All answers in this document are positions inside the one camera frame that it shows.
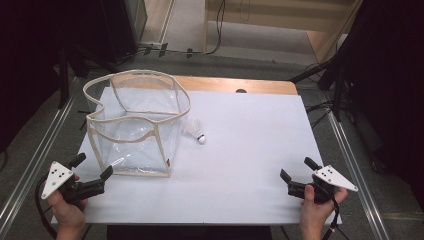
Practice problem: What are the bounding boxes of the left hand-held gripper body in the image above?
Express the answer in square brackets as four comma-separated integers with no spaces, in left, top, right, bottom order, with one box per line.
[40,161,106,205]

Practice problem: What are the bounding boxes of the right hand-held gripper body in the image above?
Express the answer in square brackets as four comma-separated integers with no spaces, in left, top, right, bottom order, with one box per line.
[287,164,360,205]

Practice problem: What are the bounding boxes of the person's left hand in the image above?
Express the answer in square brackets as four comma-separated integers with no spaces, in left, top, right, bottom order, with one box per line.
[46,175,89,232]

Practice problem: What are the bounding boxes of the person's right hand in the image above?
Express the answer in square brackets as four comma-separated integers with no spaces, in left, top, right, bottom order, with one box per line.
[299,184,349,232]

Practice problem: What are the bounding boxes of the clear plastic bag, beige trim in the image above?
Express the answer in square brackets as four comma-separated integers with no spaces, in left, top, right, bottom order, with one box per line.
[82,69,192,178]

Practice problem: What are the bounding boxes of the white table board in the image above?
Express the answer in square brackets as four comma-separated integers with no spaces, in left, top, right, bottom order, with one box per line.
[51,87,343,226]

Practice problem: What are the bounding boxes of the black tripod stand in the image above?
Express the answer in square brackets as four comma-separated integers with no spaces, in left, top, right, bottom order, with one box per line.
[57,41,113,110]
[289,49,356,124]

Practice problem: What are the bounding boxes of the white shuttlecock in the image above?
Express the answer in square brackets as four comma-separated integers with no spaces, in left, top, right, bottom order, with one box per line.
[182,118,207,145]

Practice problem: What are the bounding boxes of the power strip with plugs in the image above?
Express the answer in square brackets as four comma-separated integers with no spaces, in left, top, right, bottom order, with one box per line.
[136,41,205,60]

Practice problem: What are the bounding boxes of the black cabinet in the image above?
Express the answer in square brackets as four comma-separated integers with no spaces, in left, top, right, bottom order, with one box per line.
[99,0,148,65]

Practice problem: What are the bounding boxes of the light wooden platform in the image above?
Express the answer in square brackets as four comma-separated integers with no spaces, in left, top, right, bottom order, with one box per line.
[203,0,363,65]

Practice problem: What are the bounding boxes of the metal floor rail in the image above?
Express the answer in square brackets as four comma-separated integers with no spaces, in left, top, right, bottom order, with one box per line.
[0,95,77,231]
[325,109,392,240]

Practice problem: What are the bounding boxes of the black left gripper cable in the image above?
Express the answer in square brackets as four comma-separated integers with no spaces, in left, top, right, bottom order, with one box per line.
[34,175,58,240]

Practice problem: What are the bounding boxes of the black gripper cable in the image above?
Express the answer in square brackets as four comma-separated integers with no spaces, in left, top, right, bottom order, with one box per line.
[320,186,342,240]
[34,175,58,240]

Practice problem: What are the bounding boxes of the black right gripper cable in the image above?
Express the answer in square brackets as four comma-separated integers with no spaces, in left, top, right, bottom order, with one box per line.
[320,186,342,240]

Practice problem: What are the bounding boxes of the black floor cables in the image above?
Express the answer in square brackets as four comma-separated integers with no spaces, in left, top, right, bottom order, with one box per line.
[304,99,335,130]

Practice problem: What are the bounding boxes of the black hanging cable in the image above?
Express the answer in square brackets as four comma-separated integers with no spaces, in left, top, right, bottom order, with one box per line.
[205,0,227,56]

